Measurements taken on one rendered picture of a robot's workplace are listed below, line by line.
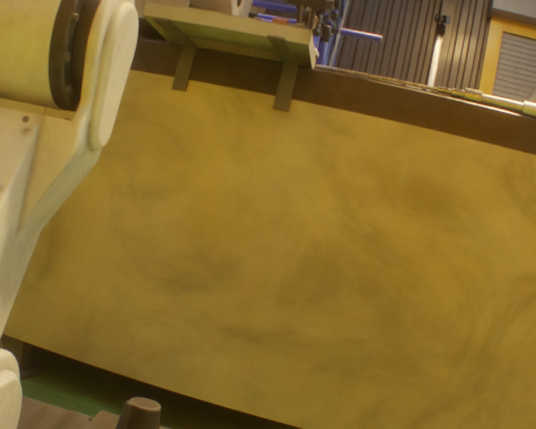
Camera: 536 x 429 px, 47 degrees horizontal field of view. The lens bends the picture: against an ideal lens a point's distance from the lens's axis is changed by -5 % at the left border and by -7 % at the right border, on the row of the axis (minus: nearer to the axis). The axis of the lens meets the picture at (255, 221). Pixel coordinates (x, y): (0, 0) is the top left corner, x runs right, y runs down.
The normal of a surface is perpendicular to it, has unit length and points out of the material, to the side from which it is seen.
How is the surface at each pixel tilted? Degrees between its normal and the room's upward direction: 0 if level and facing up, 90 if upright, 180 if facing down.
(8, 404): 90
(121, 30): 90
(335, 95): 90
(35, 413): 0
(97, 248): 90
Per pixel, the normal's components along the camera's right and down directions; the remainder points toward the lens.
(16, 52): -0.14, 0.48
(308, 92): -0.19, -0.01
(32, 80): -0.19, 0.74
